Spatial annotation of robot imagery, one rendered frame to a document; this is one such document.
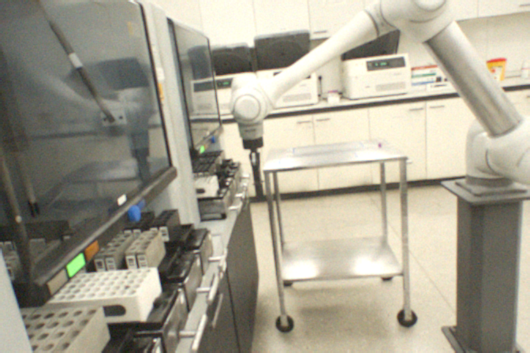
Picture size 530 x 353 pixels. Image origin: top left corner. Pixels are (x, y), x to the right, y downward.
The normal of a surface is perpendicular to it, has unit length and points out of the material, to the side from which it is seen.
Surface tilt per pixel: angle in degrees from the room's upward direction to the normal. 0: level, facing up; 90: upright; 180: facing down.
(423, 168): 90
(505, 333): 90
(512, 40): 90
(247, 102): 95
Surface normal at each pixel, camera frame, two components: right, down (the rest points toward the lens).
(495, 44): -0.05, 0.25
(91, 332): 0.99, -0.11
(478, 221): -0.73, 0.25
